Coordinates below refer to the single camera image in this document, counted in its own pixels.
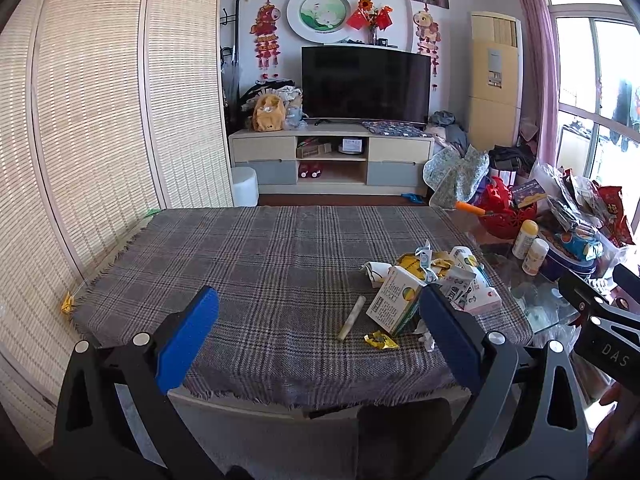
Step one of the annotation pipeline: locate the blue book on basket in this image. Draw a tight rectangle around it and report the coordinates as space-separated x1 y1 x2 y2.
511 179 547 209

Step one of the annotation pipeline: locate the floral cloth pile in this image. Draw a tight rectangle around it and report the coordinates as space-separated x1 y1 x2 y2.
423 145 489 209

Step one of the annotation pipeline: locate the beige grey TV cabinet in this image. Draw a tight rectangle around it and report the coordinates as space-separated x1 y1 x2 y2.
229 122 435 196

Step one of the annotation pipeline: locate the red plastic basket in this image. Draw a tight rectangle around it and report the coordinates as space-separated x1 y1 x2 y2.
475 177 537 240

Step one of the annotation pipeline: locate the yellow plush backpack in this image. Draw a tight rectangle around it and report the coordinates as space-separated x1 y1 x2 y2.
252 93 285 132

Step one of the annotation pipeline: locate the yellow capped white bottle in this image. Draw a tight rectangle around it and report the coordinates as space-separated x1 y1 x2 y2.
512 219 539 260

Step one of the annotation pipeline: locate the pink curtain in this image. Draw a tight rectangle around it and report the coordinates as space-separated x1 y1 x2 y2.
521 0 560 166

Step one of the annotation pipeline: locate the white medicine carton box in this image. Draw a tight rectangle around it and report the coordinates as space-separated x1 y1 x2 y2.
366 266 425 335

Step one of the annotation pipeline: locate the orange tool handle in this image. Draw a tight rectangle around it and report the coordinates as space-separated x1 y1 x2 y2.
454 200 486 217

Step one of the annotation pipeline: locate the red snack bag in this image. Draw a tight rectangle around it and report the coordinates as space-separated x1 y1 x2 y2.
594 183 634 247

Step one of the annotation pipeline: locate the round white wall plate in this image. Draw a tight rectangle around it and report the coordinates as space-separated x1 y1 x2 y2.
286 0 357 44

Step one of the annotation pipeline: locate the grey plaid tablecloth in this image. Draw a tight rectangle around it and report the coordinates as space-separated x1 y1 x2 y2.
70 204 535 411

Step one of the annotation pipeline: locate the yellow paper bag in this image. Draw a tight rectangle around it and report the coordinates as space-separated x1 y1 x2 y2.
396 240 454 284

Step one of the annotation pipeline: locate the lion hanging wall ornament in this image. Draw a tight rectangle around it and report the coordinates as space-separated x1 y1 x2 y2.
412 6 442 89

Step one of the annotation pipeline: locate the cream standing air conditioner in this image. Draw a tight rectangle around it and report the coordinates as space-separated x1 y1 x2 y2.
468 12 523 152

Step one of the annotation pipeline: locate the white paper tube wrapper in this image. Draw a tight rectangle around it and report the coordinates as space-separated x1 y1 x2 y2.
337 296 367 342

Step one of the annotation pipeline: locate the small gold foil wrapper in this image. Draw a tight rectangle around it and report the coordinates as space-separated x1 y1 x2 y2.
363 330 399 350

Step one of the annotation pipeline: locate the black flat television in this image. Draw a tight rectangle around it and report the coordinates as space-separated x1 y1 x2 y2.
300 44 431 122

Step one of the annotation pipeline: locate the white capped orange bottle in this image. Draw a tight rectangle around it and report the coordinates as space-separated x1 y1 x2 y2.
522 237 549 276

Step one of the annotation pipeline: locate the red hanging wall ornament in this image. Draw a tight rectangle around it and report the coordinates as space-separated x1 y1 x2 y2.
250 0 281 80

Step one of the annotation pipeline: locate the black coat rack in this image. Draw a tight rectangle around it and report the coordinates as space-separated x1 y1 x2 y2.
219 0 241 134

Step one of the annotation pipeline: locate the bamboo folding screen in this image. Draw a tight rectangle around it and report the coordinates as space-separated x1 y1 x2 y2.
1 0 233 453

